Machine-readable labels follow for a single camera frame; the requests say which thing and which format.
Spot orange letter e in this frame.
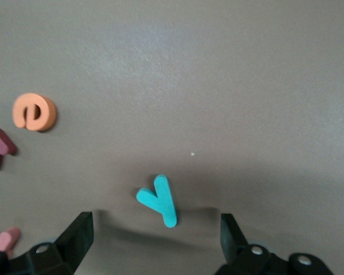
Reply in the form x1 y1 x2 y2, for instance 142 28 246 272
12 92 58 132

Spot brown paper table cover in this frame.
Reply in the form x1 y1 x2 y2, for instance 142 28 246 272
0 0 344 275

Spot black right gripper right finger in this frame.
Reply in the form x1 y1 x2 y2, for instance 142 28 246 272
214 213 333 275

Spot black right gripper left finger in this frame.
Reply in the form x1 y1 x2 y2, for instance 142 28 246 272
0 211 94 275

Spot teal letter y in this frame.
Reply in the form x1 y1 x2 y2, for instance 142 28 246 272
135 174 178 229

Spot pink letter f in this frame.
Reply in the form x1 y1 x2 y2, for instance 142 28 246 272
0 226 21 258

